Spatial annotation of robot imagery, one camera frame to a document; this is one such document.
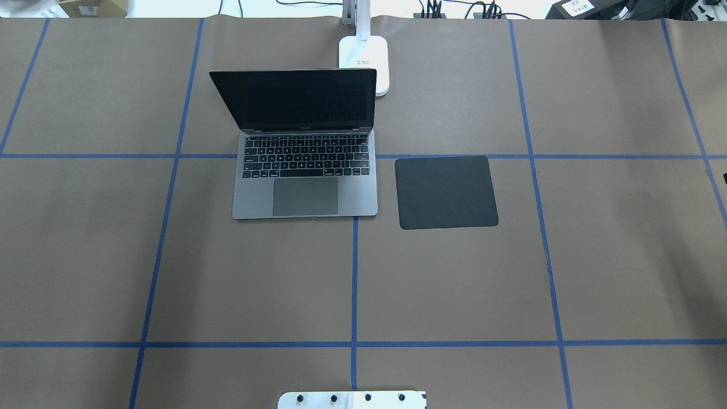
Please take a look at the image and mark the black mouse pad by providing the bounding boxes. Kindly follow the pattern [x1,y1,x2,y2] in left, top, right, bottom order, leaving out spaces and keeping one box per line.
[394,156,499,230]

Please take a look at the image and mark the black labelled box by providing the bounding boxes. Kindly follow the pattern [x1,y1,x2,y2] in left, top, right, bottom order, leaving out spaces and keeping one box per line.
[545,1,624,20]

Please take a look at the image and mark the brown cardboard box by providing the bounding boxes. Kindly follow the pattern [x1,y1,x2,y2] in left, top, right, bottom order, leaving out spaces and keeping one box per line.
[58,1,129,18]

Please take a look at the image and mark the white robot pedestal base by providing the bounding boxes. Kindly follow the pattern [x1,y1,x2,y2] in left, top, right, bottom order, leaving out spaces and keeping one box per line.
[276,390,428,408]

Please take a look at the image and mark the white desk lamp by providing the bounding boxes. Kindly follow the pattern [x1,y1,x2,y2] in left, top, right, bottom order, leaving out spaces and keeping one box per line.
[337,1,390,98]

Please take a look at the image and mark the grey laptop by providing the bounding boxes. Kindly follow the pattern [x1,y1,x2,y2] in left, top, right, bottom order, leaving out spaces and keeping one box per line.
[208,68,378,220]

